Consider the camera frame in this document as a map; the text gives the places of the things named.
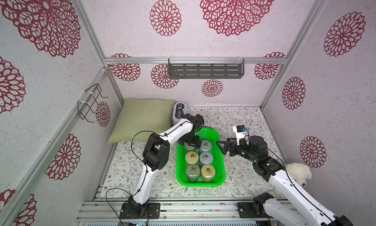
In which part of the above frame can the grey-green canister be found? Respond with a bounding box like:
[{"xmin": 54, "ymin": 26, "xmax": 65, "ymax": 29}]
[
  {"xmin": 183, "ymin": 143, "xmax": 196, "ymax": 153},
  {"xmin": 186, "ymin": 164, "xmax": 201, "ymax": 183}
]

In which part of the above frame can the blue-grey canister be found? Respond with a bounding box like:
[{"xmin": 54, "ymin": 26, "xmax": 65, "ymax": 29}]
[
  {"xmin": 199, "ymin": 152, "xmax": 213, "ymax": 166},
  {"xmin": 199, "ymin": 140, "xmax": 212, "ymax": 153}
]

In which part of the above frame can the beige canister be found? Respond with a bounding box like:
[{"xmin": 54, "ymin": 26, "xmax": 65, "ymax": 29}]
[
  {"xmin": 201, "ymin": 164, "xmax": 216, "ymax": 183},
  {"xmin": 185, "ymin": 151, "xmax": 199, "ymax": 166}
]

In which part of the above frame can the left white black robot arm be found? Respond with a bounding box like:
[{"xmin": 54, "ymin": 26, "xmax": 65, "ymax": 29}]
[{"xmin": 128, "ymin": 113, "xmax": 204, "ymax": 205}]

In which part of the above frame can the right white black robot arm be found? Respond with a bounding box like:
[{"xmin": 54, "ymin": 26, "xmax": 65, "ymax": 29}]
[{"xmin": 216, "ymin": 136, "xmax": 352, "ymax": 226}]

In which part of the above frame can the green plastic basket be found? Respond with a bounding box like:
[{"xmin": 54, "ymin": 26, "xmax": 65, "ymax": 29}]
[{"xmin": 176, "ymin": 128, "xmax": 226, "ymax": 187}]

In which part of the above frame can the white digital clock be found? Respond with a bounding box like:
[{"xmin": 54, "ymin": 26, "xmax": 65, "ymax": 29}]
[{"xmin": 172, "ymin": 102, "xmax": 187, "ymax": 125}]

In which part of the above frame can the green pillow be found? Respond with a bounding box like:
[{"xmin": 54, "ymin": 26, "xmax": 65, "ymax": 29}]
[{"xmin": 108, "ymin": 98, "xmax": 176, "ymax": 144}]

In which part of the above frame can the white plush dog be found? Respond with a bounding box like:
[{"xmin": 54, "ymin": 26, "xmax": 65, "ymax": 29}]
[{"xmin": 285, "ymin": 162, "xmax": 312, "ymax": 187}]

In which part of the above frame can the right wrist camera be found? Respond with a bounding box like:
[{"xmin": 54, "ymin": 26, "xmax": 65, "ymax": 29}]
[{"xmin": 233, "ymin": 125, "xmax": 247, "ymax": 146}]

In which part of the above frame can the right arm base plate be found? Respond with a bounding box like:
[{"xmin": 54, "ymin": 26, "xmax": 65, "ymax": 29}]
[{"xmin": 237, "ymin": 202, "xmax": 265, "ymax": 219}]

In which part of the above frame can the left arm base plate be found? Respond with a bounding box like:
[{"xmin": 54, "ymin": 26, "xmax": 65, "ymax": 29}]
[{"xmin": 119, "ymin": 203, "xmax": 161, "ymax": 220}]

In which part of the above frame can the grey wall shelf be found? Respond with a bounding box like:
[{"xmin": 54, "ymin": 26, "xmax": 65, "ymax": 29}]
[{"xmin": 167, "ymin": 59, "xmax": 244, "ymax": 79}]

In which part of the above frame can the black wire wall rack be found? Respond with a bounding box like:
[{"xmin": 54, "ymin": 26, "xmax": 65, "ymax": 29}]
[{"xmin": 77, "ymin": 83, "xmax": 107, "ymax": 123}]

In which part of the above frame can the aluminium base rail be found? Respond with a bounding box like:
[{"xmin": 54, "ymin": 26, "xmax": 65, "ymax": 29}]
[{"xmin": 75, "ymin": 198, "xmax": 253, "ymax": 224}]

